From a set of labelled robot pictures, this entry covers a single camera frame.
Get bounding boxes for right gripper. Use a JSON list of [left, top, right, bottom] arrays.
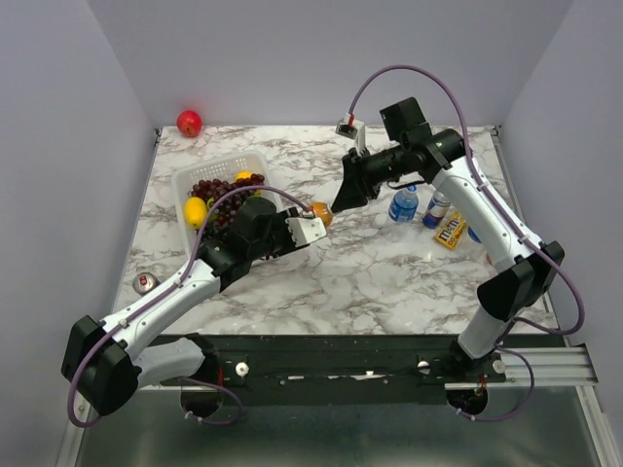
[[329, 143, 407, 213]]

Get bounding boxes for tall orange juice bottle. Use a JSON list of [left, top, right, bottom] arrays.
[[309, 201, 334, 228]]

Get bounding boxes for blue label water bottle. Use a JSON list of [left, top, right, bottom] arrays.
[[468, 227, 481, 243]]

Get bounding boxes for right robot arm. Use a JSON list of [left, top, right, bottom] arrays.
[[331, 97, 565, 381]]

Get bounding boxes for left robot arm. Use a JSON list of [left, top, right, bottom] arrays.
[[61, 197, 327, 416]]

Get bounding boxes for dark red grape bunch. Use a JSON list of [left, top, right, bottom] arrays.
[[189, 172, 265, 237]]

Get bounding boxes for yellow orange fruit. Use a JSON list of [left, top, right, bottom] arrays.
[[235, 171, 253, 181]]

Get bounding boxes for white plastic basket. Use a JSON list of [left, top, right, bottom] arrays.
[[171, 151, 278, 256]]

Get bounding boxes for Red Bull can right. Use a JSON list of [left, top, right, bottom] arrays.
[[421, 190, 451, 229]]

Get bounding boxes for red bull can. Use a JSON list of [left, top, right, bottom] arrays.
[[132, 271, 161, 296], [421, 190, 451, 229]]

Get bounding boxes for yellow M&M's candy pack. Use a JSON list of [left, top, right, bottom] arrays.
[[434, 211, 468, 250]]

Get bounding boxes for yellow lemon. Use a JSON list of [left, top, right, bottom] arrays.
[[183, 197, 208, 230]]

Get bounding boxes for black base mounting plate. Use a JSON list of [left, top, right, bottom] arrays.
[[180, 335, 506, 413]]

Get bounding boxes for red apple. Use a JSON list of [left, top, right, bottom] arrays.
[[176, 110, 202, 138]]

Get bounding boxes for Red Bull can left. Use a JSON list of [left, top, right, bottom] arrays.
[[132, 271, 161, 296]]

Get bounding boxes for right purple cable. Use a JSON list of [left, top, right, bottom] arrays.
[[348, 64, 585, 422]]

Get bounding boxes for purple cable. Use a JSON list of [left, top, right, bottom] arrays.
[[66, 185, 312, 428], [348, 64, 585, 422]]

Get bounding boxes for aluminium frame rail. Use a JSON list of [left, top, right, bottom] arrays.
[[445, 347, 599, 390]]

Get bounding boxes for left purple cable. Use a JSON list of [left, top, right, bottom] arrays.
[[66, 185, 312, 428]]

